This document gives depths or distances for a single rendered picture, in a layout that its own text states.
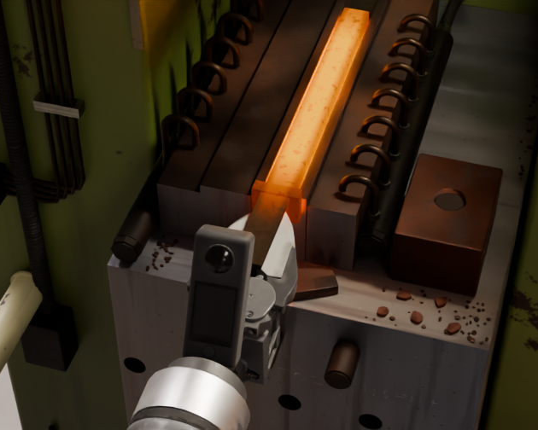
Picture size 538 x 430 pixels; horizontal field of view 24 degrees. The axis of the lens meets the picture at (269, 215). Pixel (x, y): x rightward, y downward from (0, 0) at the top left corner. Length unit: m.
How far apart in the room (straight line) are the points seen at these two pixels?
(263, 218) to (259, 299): 0.09
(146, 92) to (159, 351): 0.28
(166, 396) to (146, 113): 0.45
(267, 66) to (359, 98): 0.11
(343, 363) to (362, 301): 0.06
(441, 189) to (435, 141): 0.16
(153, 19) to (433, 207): 0.35
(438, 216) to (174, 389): 0.34
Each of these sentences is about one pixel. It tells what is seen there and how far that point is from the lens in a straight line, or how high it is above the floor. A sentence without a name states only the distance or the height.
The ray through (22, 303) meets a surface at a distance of 1.59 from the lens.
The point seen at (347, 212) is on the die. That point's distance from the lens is 1.17.
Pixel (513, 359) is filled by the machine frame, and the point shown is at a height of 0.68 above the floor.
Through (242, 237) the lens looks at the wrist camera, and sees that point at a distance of 1.00.
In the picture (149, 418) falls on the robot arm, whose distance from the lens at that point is 0.99.
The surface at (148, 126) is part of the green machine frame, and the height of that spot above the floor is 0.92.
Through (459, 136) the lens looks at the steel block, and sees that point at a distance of 1.38.
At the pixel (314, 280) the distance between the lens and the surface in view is 1.19.
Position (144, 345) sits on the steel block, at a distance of 1.31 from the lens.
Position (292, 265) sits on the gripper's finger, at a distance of 1.10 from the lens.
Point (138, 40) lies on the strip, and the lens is 1.29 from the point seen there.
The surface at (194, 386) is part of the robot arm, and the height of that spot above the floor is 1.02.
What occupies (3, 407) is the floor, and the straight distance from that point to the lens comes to 2.31.
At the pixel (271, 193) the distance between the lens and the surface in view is 1.15.
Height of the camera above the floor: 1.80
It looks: 44 degrees down
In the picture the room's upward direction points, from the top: straight up
